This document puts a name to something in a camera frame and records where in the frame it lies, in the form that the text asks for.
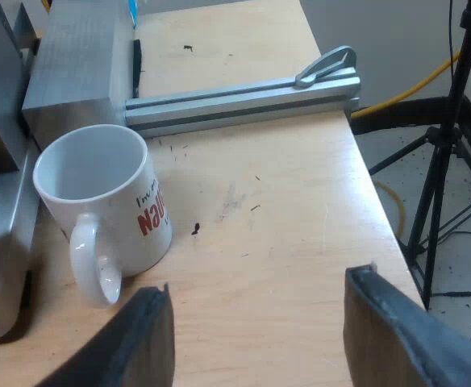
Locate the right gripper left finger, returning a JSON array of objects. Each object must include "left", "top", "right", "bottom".
[{"left": 37, "top": 283, "right": 177, "bottom": 387}]

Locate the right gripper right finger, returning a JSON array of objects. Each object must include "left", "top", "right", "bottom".
[{"left": 343, "top": 263, "right": 471, "bottom": 387}]

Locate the white mug with red print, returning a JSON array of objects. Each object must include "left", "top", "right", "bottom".
[{"left": 32, "top": 123, "right": 173, "bottom": 310}]

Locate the steel espresso machine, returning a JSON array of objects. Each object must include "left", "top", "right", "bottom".
[{"left": 0, "top": 0, "right": 43, "bottom": 347}]

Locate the black tripod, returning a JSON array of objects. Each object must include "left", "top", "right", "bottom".
[{"left": 367, "top": 0, "right": 471, "bottom": 312}]

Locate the grey metal block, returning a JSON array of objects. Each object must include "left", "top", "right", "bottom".
[{"left": 20, "top": 10, "right": 129, "bottom": 148}]

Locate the yellow cable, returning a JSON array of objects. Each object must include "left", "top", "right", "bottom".
[
  {"left": 373, "top": 180, "right": 406, "bottom": 239},
  {"left": 349, "top": 50, "right": 463, "bottom": 120}
]

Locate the aluminium rail with lever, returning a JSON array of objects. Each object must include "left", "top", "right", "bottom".
[{"left": 123, "top": 45, "right": 363, "bottom": 132}]

